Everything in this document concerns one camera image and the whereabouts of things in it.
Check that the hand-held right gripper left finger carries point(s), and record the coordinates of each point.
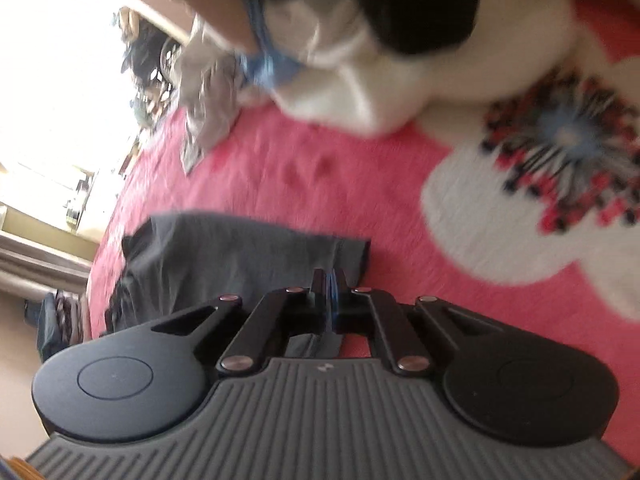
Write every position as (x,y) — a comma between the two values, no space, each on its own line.
(320,290)

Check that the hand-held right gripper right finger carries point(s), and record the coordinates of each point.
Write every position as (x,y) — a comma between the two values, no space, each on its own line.
(342,290)

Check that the dark grey garment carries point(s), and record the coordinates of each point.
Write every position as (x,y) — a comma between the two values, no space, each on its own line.
(225,255)

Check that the red floral blanket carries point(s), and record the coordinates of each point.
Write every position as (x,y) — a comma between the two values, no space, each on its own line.
(300,180)

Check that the grey white cloth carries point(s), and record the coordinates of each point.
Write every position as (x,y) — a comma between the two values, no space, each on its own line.
(210,110)

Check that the light blue cloth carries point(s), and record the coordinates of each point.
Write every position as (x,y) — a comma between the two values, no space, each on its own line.
(270,67)

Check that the folded plaid clothing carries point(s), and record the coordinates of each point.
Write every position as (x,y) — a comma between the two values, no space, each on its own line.
(67,306)

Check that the grey curtain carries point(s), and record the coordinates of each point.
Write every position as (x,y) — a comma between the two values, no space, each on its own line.
(40,265)

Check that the wheelchair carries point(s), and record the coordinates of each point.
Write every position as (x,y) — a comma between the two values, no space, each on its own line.
(150,60)

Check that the black cloth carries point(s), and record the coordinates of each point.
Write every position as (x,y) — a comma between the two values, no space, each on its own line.
(415,5)

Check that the large window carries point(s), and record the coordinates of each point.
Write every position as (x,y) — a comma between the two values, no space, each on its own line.
(50,85)

